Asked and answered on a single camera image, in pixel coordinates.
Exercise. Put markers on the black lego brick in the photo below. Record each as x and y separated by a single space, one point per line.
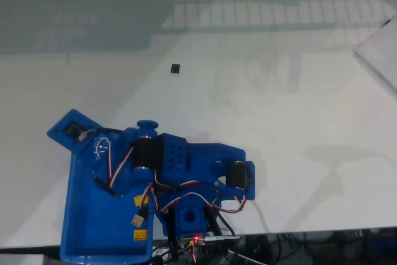
175 68
144 212

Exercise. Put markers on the yellow lego brick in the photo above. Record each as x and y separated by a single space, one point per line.
138 200
140 235

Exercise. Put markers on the blue plastic bin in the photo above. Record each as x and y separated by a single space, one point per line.
93 221

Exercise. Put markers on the tan lego brick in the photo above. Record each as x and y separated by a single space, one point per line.
138 220

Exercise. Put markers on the controller board with red light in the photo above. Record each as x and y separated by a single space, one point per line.
193 240

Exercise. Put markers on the white flat board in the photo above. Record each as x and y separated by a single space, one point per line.
381 51

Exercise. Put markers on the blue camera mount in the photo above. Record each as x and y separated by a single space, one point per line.
57 130

